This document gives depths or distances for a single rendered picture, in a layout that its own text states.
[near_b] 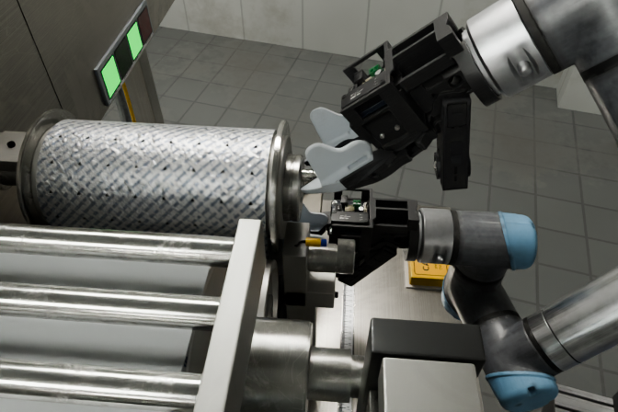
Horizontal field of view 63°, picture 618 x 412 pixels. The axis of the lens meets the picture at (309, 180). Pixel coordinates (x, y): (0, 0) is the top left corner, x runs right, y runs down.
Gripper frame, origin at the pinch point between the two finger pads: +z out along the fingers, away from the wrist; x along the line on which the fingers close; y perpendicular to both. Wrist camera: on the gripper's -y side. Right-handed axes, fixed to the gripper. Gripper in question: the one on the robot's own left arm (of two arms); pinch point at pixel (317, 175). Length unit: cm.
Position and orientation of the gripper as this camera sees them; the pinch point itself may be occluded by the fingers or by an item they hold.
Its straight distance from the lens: 54.6
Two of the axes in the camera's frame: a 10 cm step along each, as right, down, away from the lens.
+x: -0.8, 6.9, -7.2
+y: -6.4, -5.9, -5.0
